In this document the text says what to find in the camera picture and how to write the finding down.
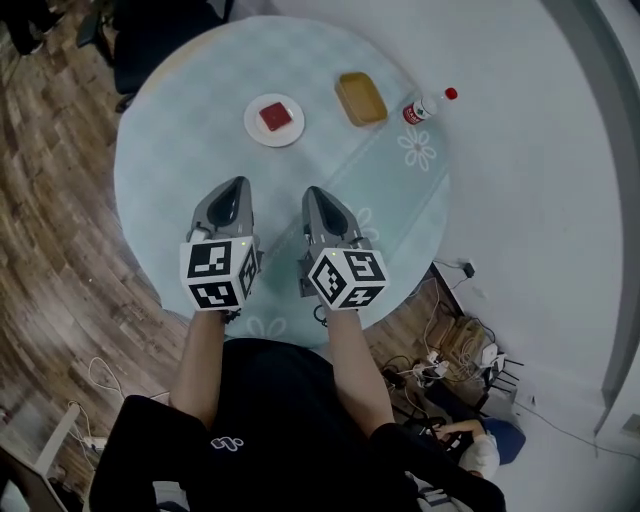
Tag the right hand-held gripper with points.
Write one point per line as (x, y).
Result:
(350, 280)

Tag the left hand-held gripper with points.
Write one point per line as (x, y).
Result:
(215, 275)

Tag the white round plate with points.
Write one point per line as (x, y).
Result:
(252, 127)

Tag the red rectangular block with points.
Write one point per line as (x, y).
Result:
(275, 116)

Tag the person's right forearm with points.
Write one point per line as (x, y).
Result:
(357, 370)

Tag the person's left forearm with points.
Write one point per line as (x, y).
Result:
(200, 360)

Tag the light blue flowered tablecloth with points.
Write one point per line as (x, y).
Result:
(200, 100)

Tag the yellow rectangular tray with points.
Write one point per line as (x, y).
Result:
(361, 100)

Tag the clear bottle with red cap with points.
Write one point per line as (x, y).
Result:
(422, 109)

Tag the cardboard box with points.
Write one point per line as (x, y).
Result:
(457, 335)

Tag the black office chair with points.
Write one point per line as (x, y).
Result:
(150, 50)

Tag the white power strip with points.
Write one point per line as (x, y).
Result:
(432, 369)

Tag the white router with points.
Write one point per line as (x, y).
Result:
(490, 357)

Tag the person's black clothing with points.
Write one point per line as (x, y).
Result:
(280, 425)

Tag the office desk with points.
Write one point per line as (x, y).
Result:
(25, 480)

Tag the black wall charger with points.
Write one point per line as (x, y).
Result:
(469, 269)

